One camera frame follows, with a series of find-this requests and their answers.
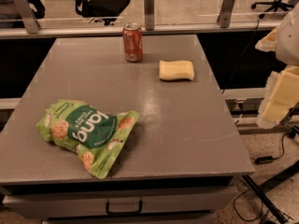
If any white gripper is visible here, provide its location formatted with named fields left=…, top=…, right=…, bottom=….
left=255, top=27, right=299, bottom=129

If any green rice chip bag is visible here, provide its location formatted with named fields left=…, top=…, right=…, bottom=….
left=36, top=99, right=139, bottom=179

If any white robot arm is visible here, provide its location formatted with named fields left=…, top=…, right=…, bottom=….
left=255, top=4, right=299, bottom=129

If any black power adapter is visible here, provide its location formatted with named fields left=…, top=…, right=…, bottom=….
left=254, top=156, right=275, bottom=165

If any yellow sponge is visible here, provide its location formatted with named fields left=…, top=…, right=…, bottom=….
left=159, top=60, right=194, bottom=80

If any orange soda can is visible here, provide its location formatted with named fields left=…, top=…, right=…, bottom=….
left=122, top=23, right=143, bottom=63

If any grey table drawer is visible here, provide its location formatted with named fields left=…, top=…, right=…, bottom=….
left=4, top=186, right=236, bottom=218

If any black hanging cable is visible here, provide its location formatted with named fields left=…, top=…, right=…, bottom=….
left=221, top=19, right=260, bottom=95

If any metal bracket right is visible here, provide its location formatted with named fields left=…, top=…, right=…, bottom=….
left=217, top=0, right=235, bottom=28

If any metal bracket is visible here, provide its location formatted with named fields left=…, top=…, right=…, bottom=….
left=13, top=0, right=45, bottom=35
left=217, top=0, right=235, bottom=28
left=144, top=0, right=154, bottom=31

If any black cable on floor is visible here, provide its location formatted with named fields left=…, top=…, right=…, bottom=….
left=233, top=189, right=264, bottom=223

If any metal bracket middle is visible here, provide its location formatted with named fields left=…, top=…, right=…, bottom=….
left=144, top=0, right=154, bottom=31

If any black drawer handle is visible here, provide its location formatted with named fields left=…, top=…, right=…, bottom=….
left=106, top=201, right=143, bottom=217

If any grey rail barrier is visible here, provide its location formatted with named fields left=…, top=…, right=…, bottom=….
left=0, top=20, right=281, bottom=40

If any metal bracket left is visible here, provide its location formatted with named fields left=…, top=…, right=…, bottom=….
left=13, top=0, right=45, bottom=35

